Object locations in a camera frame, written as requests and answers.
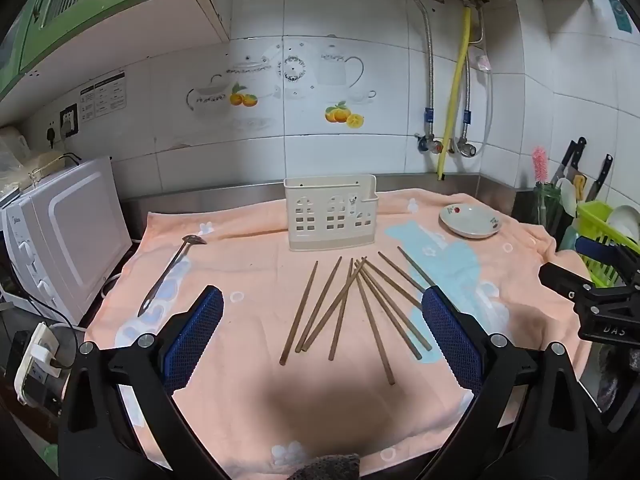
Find green dish rack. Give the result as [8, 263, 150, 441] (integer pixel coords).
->
[557, 201, 640, 288]

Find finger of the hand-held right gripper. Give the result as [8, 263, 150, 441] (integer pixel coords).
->
[575, 238, 640, 281]
[539, 261, 601, 303]

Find metal flexible hose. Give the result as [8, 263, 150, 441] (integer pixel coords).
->
[407, 0, 436, 136]
[460, 0, 487, 141]

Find white cable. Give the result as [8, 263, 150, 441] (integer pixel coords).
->
[100, 272, 123, 302]

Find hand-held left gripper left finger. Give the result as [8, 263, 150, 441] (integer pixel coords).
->
[59, 286, 224, 480]

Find white microwave oven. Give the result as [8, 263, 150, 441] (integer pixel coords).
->
[0, 156, 133, 326]

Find black handled knives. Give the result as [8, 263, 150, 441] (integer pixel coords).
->
[550, 136, 587, 186]

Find person's left hand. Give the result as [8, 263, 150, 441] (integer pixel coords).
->
[294, 452, 362, 480]

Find green glass jar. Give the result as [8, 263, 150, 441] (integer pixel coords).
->
[532, 182, 571, 233]

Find metal ladle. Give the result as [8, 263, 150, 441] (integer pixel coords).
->
[137, 234, 207, 317]

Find beige bundle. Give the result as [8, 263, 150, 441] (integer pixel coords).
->
[0, 127, 81, 196]

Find peach printed towel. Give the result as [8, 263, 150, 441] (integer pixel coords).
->
[84, 187, 593, 480]

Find cream plastic utensil holder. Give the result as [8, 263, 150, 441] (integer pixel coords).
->
[283, 174, 378, 252]

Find teal wall sticker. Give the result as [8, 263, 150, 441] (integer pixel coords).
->
[607, 0, 633, 31]

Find black wall socket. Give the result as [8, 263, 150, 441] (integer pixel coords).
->
[59, 103, 80, 137]

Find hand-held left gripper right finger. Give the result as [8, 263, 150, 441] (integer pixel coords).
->
[421, 285, 591, 480]

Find green wall cabinet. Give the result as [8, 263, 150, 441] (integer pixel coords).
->
[0, 0, 231, 101]

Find bunch of wooden chopsticks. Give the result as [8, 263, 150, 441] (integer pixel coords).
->
[279, 246, 437, 386]

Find white power strip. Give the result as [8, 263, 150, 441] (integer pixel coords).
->
[14, 322, 63, 406]

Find pink bottle brush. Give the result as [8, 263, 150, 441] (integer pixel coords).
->
[532, 147, 551, 226]

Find black and white wall label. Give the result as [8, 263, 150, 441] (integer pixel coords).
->
[80, 71, 127, 122]

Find thin white hose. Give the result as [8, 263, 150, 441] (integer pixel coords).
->
[480, 67, 497, 147]

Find white plastic spoon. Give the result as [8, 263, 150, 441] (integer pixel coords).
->
[555, 177, 578, 216]

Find yellow gas pipe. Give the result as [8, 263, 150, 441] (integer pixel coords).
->
[437, 5, 473, 181]

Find white bowl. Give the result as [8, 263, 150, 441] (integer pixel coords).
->
[605, 205, 640, 246]

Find white floral plate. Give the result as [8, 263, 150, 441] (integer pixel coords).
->
[439, 204, 502, 239]

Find person's right hand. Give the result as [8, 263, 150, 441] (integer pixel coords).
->
[596, 346, 632, 411]

